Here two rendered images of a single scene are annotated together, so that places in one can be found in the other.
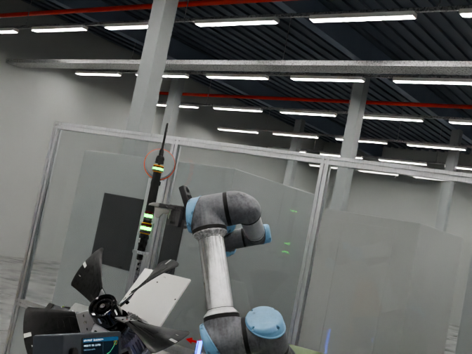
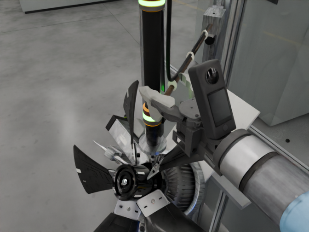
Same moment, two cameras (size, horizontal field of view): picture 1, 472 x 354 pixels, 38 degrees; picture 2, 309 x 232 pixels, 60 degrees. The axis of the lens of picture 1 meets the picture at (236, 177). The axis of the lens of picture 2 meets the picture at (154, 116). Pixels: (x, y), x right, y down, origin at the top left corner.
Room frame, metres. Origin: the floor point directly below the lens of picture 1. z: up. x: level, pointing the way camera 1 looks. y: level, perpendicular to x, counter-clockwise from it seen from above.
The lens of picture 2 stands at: (2.37, 0.09, 1.95)
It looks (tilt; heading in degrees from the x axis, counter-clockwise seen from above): 41 degrees down; 29
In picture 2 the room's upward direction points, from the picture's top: straight up
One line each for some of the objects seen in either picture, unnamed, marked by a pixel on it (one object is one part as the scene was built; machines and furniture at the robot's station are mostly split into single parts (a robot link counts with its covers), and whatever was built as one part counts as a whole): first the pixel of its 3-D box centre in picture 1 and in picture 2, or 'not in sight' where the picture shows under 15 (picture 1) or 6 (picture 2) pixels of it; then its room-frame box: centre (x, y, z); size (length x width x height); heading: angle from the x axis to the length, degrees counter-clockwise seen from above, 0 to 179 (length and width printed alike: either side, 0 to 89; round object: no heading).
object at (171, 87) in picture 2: not in sight; (190, 57); (3.08, 0.35, 1.54); 0.54 x 0.01 x 0.01; 6
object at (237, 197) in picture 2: not in sight; (231, 170); (3.32, 0.15, 0.84); 0.36 x 0.24 x 0.03; 61
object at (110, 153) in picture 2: not in sight; (111, 153); (2.95, 0.62, 1.08); 0.07 x 0.04 x 0.06; 72
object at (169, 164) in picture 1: (159, 164); not in sight; (3.49, 0.40, 1.88); 0.17 x 0.15 x 0.16; 61
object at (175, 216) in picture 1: (185, 216); (208, 132); (2.70, 0.17, 1.63); 0.12 x 0.08 x 0.09; 61
